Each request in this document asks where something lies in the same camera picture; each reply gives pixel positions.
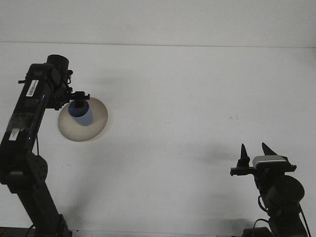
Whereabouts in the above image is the pale blue cup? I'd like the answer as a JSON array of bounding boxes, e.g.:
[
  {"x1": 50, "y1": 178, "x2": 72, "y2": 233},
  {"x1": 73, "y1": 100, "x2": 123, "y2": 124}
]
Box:
[{"x1": 68, "y1": 100, "x2": 93, "y2": 127}]

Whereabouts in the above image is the pale round plate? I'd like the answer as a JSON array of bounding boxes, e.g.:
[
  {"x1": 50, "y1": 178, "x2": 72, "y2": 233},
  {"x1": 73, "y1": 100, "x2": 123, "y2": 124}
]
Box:
[{"x1": 57, "y1": 96, "x2": 109, "y2": 143}]

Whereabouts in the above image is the dark robot platform edge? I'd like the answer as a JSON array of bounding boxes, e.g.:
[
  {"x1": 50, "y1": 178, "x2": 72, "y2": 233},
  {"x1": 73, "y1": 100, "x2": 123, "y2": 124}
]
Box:
[{"x1": 0, "y1": 226, "x2": 33, "y2": 237}]

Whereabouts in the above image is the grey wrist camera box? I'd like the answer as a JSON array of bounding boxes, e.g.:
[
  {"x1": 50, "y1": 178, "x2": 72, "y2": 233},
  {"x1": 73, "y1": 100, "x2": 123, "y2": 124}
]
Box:
[{"x1": 251, "y1": 155, "x2": 289, "y2": 170}]

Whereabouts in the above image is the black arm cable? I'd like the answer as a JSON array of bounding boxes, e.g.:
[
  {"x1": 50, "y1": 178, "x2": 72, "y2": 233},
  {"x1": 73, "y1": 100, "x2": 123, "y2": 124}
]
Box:
[
  {"x1": 253, "y1": 195, "x2": 312, "y2": 235},
  {"x1": 17, "y1": 70, "x2": 74, "y2": 231}
]

